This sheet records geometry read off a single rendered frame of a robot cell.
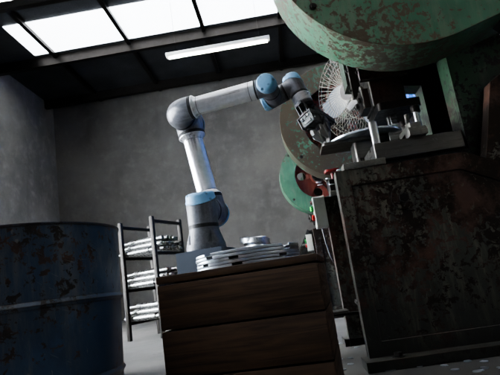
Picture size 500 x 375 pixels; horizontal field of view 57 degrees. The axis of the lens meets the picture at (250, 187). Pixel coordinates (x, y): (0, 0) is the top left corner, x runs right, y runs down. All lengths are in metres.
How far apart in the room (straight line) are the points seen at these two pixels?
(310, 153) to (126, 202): 6.20
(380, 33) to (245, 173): 7.25
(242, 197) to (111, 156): 2.69
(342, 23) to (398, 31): 0.17
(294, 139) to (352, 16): 1.81
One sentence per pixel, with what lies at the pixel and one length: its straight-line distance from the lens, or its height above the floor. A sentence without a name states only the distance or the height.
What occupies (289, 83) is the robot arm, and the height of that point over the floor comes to 1.08.
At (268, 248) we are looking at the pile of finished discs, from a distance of 1.17.
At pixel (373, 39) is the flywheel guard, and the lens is 1.49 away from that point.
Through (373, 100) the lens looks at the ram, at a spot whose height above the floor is 0.91.
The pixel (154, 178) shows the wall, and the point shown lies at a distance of 8.92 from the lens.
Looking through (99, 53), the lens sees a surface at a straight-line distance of 7.96.
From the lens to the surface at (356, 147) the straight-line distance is 1.80.
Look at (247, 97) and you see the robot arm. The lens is 1.85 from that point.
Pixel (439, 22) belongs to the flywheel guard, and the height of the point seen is 0.98.
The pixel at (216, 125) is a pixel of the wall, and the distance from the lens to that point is 8.95.
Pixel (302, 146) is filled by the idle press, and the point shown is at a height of 1.17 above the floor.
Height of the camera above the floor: 0.30
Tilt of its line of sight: 12 degrees up
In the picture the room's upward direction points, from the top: 8 degrees counter-clockwise
